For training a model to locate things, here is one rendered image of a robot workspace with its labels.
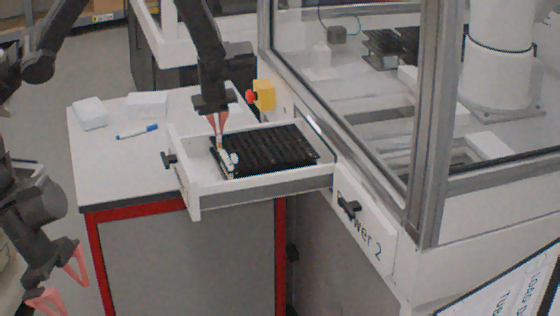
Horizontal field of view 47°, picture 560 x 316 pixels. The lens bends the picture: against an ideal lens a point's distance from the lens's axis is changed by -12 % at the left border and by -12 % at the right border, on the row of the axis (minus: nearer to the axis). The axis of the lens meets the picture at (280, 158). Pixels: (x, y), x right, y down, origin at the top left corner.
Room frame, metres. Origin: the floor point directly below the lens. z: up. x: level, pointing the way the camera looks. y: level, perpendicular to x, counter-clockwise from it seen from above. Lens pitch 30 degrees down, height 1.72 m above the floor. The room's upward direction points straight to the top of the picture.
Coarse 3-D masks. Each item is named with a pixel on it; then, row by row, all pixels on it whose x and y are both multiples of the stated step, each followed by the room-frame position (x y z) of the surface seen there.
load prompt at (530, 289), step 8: (536, 272) 0.68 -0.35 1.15; (544, 272) 0.66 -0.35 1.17; (528, 280) 0.67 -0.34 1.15; (536, 280) 0.66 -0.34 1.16; (544, 280) 0.64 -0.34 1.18; (520, 288) 0.67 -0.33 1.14; (528, 288) 0.65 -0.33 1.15; (536, 288) 0.63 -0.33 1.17; (520, 296) 0.64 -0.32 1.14; (528, 296) 0.63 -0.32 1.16; (536, 296) 0.61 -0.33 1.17; (520, 304) 0.62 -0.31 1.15; (528, 304) 0.60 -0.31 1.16; (512, 312) 0.62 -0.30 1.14; (520, 312) 0.60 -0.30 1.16; (528, 312) 0.58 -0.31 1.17
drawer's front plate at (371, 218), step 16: (336, 176) 1.36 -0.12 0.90; (352, 176) 1.31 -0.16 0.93; (336, 192) 1.35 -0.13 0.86; (352, 192) 1.27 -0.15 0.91; (336, 208) 1.35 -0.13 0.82; (368, 208) 1.20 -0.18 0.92; (352, 224) 1.26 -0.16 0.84; (368, 224) 1.19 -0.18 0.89; (384, 224) 1.13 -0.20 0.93; (384, 240) 1.12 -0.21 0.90; (384, 256) 1.11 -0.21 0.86; (384, 272) 1.10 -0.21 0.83
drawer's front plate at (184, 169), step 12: (168, 132) 1.53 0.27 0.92; (168, 144) 1.55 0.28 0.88; (180, 144) 1.46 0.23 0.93; (180, 156) 1.40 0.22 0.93; (180, 168) 1.40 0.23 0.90; (192, 168) 1.35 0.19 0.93; (192, 180) 1.30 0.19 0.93; (192, 192) 1.29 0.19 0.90; (192, 204) 1.29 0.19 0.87; (192, 216) 1.30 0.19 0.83
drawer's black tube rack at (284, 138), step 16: (272, 128) 1.59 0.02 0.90; (288, 128) 1.59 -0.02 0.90; (224, 144) 1.51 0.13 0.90; (240, 144) 1.51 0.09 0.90; (256, 144) 1.51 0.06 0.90; (272, 144) 1.51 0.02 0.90; (288, 144) 1.51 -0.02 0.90; (304, 144) 1.51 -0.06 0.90; (240, 160) 1.43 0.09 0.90; (256, 160) 1.43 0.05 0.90; (272, 160) 1.43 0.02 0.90; (288, 160) 1.43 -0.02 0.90; (304, 160) 1.44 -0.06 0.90; (224, 176) 1.41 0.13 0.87; (240, 176) 1.41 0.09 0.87
